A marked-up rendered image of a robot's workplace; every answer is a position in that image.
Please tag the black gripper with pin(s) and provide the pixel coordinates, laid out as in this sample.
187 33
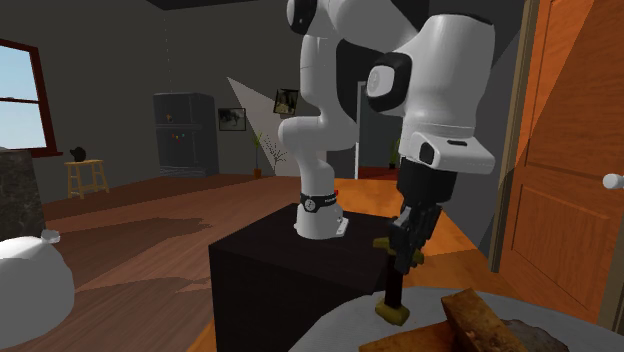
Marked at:
426 183

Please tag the black bar with olive ends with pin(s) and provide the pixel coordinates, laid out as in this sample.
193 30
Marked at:
393 292

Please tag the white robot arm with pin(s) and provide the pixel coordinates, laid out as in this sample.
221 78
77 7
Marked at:
438 83

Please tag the leafy green potted plant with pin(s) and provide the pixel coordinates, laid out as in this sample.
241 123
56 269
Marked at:
394 155

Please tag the flat orange wooden board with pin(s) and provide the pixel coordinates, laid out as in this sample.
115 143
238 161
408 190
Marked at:
414 341

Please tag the brown wooden block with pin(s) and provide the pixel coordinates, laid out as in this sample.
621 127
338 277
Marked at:
480 322

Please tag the black robot stand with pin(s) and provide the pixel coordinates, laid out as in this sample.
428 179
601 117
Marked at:
273 287

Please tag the grey flat stone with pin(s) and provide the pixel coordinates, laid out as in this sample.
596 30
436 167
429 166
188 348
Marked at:
538 336

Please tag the bare twig plant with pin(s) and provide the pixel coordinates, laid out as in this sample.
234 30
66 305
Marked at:
276 155

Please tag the orange wooden door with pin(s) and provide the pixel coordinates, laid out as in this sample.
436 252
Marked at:
570 161

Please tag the dark grey refrigerator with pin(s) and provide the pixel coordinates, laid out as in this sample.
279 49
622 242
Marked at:
185 136

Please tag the yellow wooden stool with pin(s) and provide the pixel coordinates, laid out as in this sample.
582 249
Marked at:
86 166

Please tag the small black figure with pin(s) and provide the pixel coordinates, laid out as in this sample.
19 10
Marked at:
78 154

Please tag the white round sack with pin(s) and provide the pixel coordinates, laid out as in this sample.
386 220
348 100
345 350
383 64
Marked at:
29 287

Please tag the dark marble counter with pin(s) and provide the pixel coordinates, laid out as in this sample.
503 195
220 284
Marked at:
19 195

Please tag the red framed window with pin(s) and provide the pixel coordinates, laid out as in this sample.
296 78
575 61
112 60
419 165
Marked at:
17 97

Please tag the yellowish framed wall picture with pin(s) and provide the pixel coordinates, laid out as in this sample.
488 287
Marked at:
285 102

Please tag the dark framed wall picture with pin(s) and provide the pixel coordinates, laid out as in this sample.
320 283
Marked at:
232 119

